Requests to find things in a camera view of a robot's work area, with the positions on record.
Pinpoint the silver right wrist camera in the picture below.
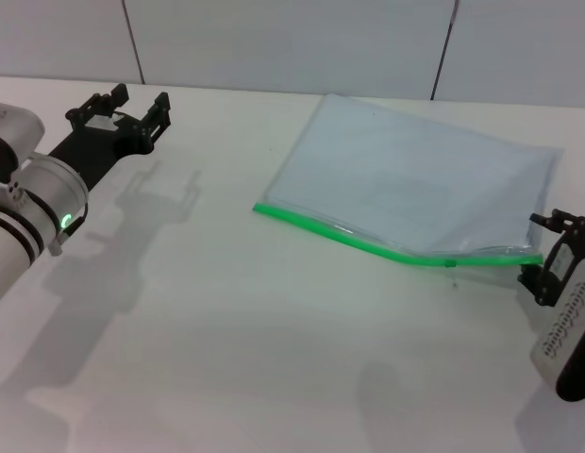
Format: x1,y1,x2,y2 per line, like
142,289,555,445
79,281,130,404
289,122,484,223
531,257,585,403

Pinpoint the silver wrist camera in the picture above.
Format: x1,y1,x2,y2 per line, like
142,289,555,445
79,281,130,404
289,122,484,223
531,257,585,403
0,100,45,183

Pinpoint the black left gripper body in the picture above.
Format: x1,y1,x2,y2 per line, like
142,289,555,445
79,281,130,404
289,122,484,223
49,115,155,193

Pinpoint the clear green zip document bag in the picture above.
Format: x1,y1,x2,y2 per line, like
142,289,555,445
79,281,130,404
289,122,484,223
252,92,566,277

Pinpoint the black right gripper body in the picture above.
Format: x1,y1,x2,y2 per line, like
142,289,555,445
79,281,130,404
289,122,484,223
542,228,585,303

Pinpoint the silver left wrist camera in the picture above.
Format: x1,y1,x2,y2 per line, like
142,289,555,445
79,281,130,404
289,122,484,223
0,100,45,183

